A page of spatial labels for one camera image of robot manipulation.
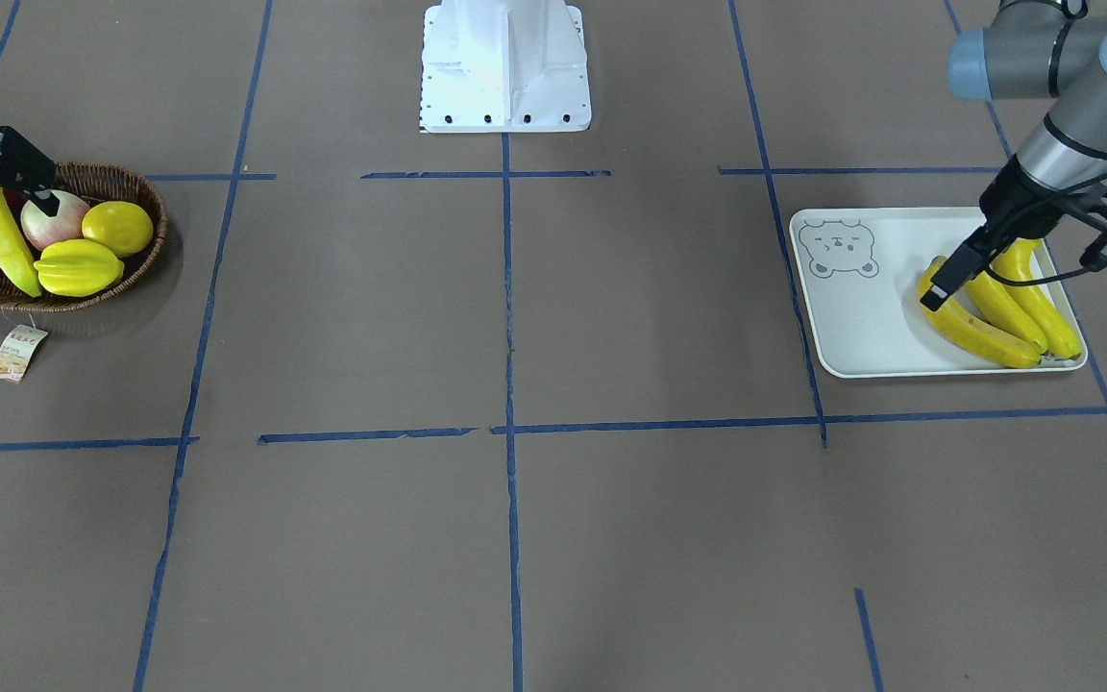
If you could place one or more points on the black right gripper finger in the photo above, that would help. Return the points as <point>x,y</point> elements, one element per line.
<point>25,169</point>

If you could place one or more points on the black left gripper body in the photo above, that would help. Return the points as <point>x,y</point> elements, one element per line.
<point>1017,204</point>

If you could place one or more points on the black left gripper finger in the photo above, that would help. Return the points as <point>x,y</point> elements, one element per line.
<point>960,267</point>

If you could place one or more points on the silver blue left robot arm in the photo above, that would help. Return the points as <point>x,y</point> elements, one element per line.
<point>1035,49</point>

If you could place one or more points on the brown woven wicker basket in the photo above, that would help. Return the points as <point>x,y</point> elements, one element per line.
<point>100,182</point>

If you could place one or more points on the yellow starfruit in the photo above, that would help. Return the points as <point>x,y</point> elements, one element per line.
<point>77,268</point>

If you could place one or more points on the white rectangular bear tray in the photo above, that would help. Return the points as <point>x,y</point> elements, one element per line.
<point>859,269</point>

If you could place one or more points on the yellow lemon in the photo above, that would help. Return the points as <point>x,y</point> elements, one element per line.
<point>123,227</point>

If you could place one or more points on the paper price tag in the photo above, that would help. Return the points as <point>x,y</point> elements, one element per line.
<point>17,350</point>

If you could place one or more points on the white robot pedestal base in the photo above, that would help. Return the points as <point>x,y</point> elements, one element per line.
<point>504,67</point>

